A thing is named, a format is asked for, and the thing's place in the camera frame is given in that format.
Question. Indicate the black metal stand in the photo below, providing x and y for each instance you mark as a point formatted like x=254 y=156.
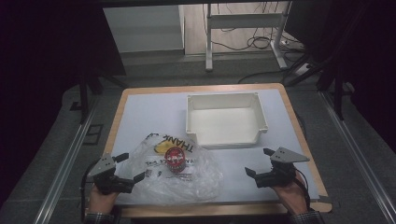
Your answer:
x=83 y=99
x=338 y=93

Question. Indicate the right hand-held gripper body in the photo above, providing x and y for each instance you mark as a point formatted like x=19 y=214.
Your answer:
x=288 y=156

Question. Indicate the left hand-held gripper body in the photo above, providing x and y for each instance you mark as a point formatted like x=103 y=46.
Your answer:
x=102 y=166

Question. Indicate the white cabinet panel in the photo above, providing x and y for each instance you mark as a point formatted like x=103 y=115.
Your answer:
x=143 y=28

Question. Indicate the white metal desk frame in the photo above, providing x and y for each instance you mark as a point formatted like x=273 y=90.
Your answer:
x=243 y=20

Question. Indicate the white plastic bin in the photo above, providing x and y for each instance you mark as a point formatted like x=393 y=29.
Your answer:
x=225 y=124

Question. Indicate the clear printed plastic bag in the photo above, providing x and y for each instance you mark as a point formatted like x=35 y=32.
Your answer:
x=190 y=186

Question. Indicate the person's right hand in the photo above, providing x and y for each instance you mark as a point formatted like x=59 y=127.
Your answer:
x=291 y=196

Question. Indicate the black floor plate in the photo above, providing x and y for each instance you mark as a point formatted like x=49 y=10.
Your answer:
x=93 y=134

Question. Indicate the aluminium floor rail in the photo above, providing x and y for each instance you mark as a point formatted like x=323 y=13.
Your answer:
x=62 y=174
x=358 y=155

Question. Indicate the person's left hand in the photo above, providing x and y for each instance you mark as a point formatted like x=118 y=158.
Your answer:
x=101 y=200

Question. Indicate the red can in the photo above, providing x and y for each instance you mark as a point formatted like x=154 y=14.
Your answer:
x=175 y=159

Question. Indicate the white table mat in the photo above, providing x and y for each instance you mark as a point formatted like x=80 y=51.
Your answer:
x=149 y=112

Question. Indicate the white power strip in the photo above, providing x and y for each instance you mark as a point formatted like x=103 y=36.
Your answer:
x=302 y=70

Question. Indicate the wooden table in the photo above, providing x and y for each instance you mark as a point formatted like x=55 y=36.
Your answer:
x=202 y=88

